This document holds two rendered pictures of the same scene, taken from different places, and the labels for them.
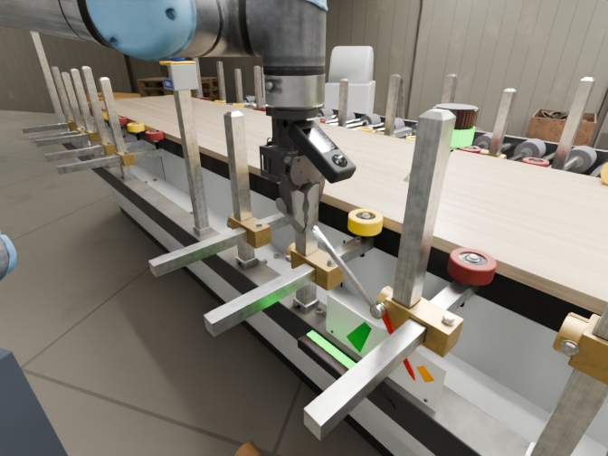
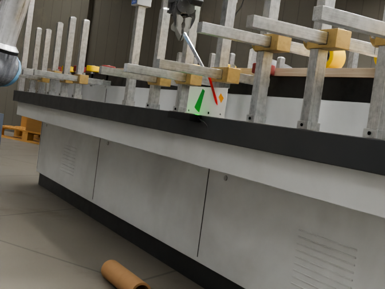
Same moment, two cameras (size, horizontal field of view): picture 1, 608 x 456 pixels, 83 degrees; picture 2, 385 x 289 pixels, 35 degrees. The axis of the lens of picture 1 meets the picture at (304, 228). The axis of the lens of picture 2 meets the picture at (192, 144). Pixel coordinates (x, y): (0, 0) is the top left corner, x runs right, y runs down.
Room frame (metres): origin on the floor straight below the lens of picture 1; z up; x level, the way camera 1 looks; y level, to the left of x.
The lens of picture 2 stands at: (-1.60, -0.58, 0.70)
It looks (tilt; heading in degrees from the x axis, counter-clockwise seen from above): 3 degrees down; 13
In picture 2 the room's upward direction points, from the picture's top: 8 degrees clockwise
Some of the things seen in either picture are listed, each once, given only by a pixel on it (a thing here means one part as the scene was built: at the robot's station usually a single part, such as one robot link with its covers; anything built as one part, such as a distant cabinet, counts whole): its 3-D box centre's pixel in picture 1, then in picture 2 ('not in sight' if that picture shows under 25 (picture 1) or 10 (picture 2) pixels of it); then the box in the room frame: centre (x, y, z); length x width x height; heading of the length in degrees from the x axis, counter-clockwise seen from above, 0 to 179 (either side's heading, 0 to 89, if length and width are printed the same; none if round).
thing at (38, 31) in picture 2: (66, 108); (35, 61); (2.31, 1.52, 0.92); 0.03 x 0.03 x 0.48; 43
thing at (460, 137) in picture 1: (451, 134); not in sight; (0.50, -0.21, 1.14); 0.06 x 0.06 x 0.02
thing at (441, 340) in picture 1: (416, 316); (223, 75); (0.45, -0.19, 0.84); 0.13 x 0.06 x 0.05; 43
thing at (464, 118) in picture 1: (453, 116); not in sight; (0.50, -0.21, 1.17); 0.06 x 0.06 x 0.02
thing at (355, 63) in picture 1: (350, 102); not in sight; (4.64, -0.59, 0.64); 0.63 x 0.53 x 1.28; 163
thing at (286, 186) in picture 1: (292, 187); (178, 14); (0.52, 0.02, 1.05); 0.05 x 0.02 x 0.09; 133
